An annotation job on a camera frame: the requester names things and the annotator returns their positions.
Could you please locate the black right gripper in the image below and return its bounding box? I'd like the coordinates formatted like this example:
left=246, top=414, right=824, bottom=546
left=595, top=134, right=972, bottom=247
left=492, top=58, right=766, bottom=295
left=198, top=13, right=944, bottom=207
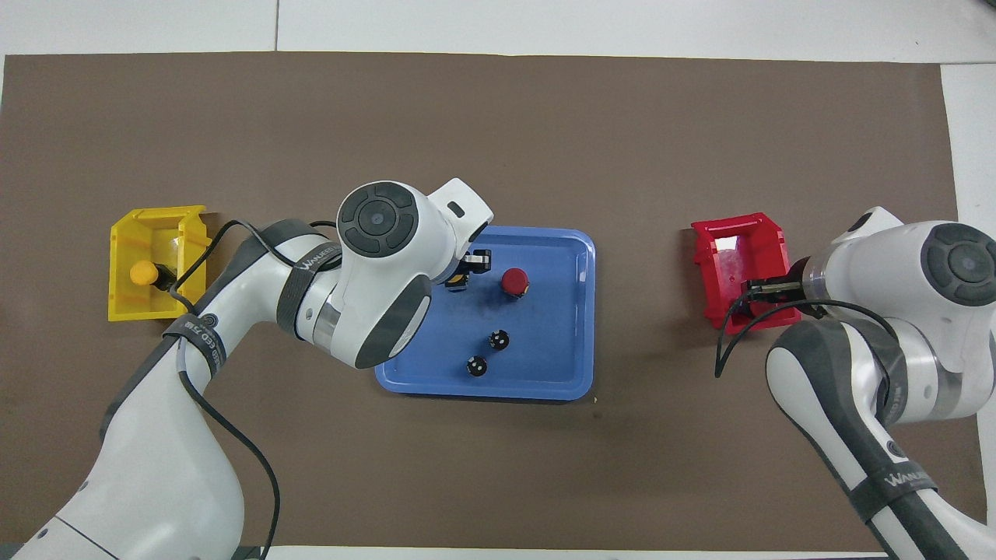
left=746, top=264, right=810, bottom=310

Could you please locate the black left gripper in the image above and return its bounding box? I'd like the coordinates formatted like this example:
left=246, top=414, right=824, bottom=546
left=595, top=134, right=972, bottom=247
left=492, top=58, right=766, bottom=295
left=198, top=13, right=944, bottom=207
left=451, top=249, right=493, bottom=293

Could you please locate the blue plastic tray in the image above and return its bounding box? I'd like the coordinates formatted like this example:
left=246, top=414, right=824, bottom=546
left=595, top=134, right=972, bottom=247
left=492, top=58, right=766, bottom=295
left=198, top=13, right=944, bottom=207
left=375, top=226, right=597, bottom=402

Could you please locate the red plastic bin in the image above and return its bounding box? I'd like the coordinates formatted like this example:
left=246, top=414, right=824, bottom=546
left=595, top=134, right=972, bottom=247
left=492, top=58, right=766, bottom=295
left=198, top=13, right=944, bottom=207
left=691, top=212, right=803, bottom=333

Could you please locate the brown paper mat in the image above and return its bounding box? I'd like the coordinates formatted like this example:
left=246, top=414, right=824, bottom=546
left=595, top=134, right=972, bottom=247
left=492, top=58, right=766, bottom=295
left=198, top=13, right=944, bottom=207
left=0, top=51, right=987, bottom=550

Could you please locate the yellow plastic bin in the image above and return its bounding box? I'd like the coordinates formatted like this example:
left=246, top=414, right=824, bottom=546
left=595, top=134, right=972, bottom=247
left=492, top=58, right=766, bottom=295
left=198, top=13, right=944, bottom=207
left=107, top=205, right=213, bottom=323

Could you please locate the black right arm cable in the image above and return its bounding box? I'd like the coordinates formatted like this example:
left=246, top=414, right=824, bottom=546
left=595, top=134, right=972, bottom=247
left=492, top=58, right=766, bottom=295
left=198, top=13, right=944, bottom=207
left=714, top=299, right=882, bottom=379

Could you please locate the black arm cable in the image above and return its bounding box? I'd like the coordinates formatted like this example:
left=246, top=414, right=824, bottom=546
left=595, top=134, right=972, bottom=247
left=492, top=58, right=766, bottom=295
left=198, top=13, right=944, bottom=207
left=714, top=299, right=882, bottom=379
left=167, top=220, right=345, bottom=560

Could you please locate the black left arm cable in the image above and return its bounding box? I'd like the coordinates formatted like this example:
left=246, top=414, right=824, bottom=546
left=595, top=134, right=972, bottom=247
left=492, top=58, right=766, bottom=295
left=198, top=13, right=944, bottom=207
left=167, top=220, right=345, bottom=560

